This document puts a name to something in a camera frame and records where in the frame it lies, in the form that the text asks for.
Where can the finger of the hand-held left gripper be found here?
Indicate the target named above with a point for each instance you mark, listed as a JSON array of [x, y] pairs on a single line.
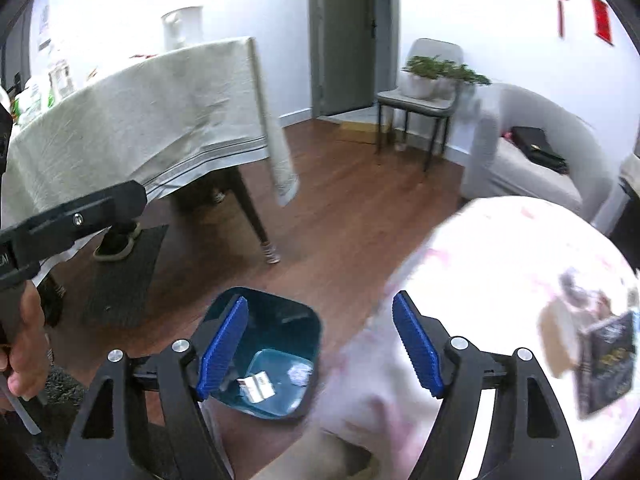
[[85, 215]]

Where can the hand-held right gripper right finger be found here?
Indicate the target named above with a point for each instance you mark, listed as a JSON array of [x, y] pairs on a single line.
[[417, 345]]

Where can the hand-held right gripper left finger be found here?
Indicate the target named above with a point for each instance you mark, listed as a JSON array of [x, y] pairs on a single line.
[[222, 347]]

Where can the teal plastic trash bin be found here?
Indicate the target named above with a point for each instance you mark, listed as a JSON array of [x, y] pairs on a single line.
[[280, 320]]

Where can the person's left hand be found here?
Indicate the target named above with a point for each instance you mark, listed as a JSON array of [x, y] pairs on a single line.
[[27, 355]]

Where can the dark green shoe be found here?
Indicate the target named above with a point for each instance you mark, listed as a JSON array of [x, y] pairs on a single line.
[[117, 247]]

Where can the white paper scrap in bin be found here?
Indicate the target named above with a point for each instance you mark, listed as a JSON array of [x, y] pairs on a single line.
[[256, 389]]

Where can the dark grey floor mat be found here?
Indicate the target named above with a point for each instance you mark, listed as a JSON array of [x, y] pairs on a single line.
[[135, 280]]

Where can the crumpled white paper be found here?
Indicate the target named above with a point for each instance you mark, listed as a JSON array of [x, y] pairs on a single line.
[[300, 375]]

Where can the table with beige tablecloth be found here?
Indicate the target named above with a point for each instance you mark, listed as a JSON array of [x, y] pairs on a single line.
[[125, 110]]

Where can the white plastic bag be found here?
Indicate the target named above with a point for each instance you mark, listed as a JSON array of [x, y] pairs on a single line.
[[500, 260]]

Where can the green and white bottle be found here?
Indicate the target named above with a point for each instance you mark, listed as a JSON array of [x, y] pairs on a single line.
[[29, 102]]

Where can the dark wooden table leg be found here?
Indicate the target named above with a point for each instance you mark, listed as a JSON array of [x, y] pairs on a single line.
[[252, 215]]

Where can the white paper napkin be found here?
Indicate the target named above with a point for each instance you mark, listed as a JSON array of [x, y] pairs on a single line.
[[560, 340]]

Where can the white sofa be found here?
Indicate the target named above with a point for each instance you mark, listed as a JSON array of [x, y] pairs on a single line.
[[530, 195]]

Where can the black printed packet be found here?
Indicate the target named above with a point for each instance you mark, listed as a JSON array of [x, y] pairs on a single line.
[[607, 365]]

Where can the white pitcher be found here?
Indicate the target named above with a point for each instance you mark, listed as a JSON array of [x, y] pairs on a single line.
[[182, 27]]

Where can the tan doormat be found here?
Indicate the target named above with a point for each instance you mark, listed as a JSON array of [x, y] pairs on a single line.
[[355, 132]]

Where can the black bag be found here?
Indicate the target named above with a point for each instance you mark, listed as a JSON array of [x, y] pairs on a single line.
[[537, 147]]

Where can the potted green plant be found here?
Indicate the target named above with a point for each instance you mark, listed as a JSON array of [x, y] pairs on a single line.
[[470, 76], [420, 67]]

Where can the black side table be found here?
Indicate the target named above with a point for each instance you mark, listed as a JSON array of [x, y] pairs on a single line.
[[430, 50]]

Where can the grey door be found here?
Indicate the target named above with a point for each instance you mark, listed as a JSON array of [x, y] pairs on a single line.
[[350, 50]]

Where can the red wall banner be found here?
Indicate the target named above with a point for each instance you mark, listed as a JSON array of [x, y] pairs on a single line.
[[601, 19]]

